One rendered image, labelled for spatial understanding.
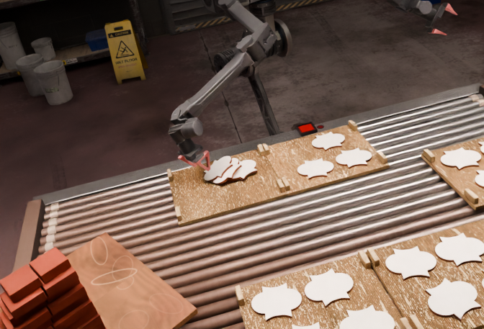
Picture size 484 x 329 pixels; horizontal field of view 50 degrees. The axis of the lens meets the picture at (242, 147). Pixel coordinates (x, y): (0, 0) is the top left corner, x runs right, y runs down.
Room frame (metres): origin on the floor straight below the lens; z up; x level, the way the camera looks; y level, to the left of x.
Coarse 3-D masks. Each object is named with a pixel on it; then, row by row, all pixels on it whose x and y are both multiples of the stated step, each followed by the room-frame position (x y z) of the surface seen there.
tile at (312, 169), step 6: (306, 162) 1.69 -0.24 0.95; (312, 162) 1.68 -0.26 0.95; (318, 162) 1.68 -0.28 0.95; (324, 162) 1.67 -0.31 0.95; (330, 162) 1.66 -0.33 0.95; (300, 168) 1.65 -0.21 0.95; (306, 168) 1.65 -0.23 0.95; (312, 168) 1.64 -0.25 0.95; (318, 168) 1.63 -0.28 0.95; (324, 168) 1.63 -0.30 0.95; (330, 168) 1.62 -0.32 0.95; (300, 174) 1.62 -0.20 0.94; (306, 174) 1.61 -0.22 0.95; (312, 174) 1.60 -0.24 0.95; (318, 174) 1.60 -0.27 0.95; (324, 174) 1.59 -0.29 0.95
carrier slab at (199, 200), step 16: (240, 160) 1.81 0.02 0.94; (256, 160) 1.79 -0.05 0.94; (176, 176) 1.77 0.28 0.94; (192, 176) 1.75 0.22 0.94; (256, 176) 1.67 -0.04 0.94; (272, 176) 1.65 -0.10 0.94; (176, 192) 1.66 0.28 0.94; (192, 192) 1.64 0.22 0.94; (208, 192) 1.63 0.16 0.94; (224, 192) 1.61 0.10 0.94; (240, 192) 1.59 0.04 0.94; (256, 192) 1.57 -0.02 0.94; (272, 192) 1.55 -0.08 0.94; (192, 208) 1.55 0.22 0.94; (208, 208) 1.53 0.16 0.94; (224, 208) 1.51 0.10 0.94; (240, 208) 1.50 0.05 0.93
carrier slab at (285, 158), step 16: (336, 128) 1.92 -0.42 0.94; (288, 144) 1.86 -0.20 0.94; (304, 144) 1.84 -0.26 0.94; (352, 144) 1.77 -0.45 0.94; (368, 144) 1.75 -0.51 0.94; (272, 160) 1.77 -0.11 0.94; (288, 160) 1.74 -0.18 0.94; (304, 160) 1.72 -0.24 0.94; (288, 176) 1.63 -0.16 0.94; (304, 176) 1.61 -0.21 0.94; (336, 176) 1.58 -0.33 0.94; (352, 176) 1.57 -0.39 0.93; (288, 192) 1.53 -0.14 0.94
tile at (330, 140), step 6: (330, 132) 1.87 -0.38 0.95; (318, 138) 1.85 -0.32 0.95; (324, 138) 1.84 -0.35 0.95; (330, 138) 1.83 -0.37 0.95; (336, 138) 1.82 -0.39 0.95; (342, 138) 1.81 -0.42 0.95; (312, 144) 1.81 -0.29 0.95; (318, 144) 1.80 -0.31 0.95; (324, 144) 1.79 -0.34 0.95; (330, 144) 1.79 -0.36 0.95; (336, 144) 1.78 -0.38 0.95
